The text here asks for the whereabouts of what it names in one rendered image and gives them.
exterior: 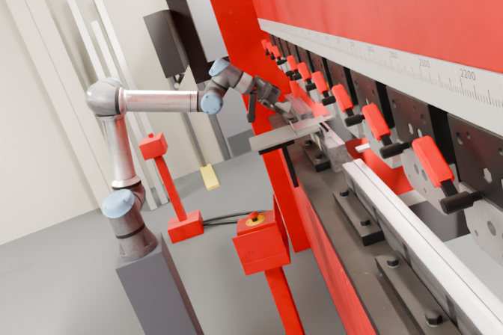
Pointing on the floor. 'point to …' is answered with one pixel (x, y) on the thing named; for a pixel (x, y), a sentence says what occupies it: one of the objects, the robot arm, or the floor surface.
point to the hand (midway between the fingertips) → (289, 117)
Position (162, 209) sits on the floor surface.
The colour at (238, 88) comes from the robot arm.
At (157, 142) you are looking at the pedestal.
